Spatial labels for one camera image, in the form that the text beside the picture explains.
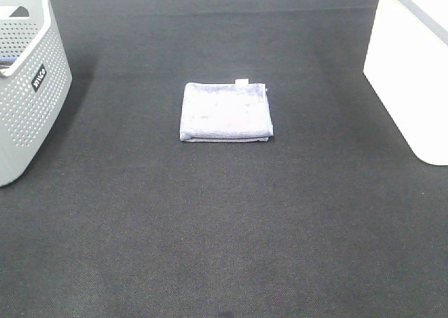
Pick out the white plastic bin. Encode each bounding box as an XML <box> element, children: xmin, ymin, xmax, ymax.
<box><xmin>363</xmin><ymin>0</ymin><xmax>447</xmax><ymax>166</ymax></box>

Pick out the grey perforated laundry basket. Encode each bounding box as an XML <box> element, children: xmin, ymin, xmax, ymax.
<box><xmin>1</xmin><ymin>0</ymin><xmax>72</xmax><ymax>186</ymax></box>

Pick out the lavender towel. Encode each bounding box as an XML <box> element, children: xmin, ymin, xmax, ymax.
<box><xmin>179</xmin><ymin>79</ymin><xmax>274</xmax><ymax>143</ymax></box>

